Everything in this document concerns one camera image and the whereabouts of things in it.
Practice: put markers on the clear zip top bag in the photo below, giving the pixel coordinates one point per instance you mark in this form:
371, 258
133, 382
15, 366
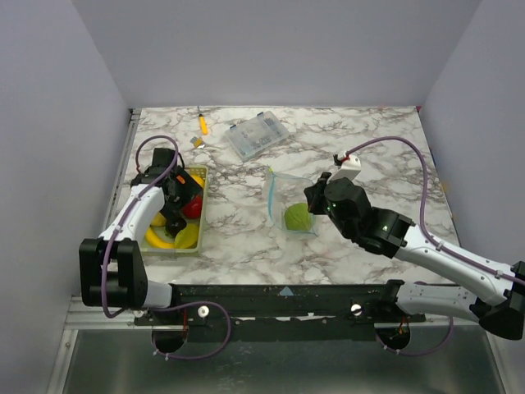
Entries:
281, 191

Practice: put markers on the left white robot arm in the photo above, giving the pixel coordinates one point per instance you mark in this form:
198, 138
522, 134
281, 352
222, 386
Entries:
112, 272

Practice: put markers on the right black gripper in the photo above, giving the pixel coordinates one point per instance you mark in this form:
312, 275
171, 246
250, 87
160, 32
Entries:
313, 197

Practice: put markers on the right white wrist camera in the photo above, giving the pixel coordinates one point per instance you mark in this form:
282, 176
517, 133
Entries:
347, 167

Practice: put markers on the small yellow metal clip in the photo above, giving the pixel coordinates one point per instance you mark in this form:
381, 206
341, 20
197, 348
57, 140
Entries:
197, 142

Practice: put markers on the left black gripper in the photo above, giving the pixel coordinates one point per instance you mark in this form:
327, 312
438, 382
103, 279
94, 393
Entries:
189, 189

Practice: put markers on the clear plastic compartment box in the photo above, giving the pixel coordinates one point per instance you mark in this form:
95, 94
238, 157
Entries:
250, 138

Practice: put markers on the orange toy fruit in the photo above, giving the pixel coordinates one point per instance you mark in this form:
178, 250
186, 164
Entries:
199, 180

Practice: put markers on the yellow handled screwdriver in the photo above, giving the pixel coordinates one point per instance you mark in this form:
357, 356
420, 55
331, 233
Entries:
202, 122

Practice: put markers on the red toy apple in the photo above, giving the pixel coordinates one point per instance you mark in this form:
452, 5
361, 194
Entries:
193, 209

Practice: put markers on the green toy cabbage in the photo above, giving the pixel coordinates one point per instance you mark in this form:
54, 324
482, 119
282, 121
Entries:
298, 218

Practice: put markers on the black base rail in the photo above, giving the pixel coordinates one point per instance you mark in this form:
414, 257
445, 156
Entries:
280, 313

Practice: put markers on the green perforated plastic basket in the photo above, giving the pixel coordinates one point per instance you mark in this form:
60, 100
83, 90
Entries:
145, 248

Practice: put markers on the yellow toy pear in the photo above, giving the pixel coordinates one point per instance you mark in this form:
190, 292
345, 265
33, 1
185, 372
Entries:
158, 221

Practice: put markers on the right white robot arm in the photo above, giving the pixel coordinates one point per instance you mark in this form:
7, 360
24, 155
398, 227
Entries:
484, 291

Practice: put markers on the yellow toy banana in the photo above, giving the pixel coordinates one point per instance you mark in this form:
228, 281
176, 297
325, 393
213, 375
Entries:
158, 238

